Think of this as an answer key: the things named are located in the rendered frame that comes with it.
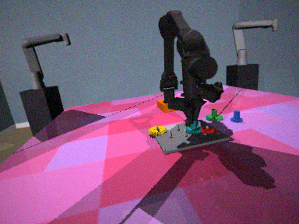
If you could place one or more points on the green gear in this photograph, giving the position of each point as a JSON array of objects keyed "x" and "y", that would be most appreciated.
[{"x": 214, "y": 116}]

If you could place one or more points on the teal gear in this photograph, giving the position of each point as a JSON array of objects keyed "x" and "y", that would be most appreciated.
[{"x": 194, "y": 128}]

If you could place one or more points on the yellow gear with black stripe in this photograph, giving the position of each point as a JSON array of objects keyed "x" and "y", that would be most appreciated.
[{"x": 159, "y": 131}]

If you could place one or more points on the dark blue gear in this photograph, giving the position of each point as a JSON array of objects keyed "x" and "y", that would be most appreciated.
[{"x": 236, "y": 117}]

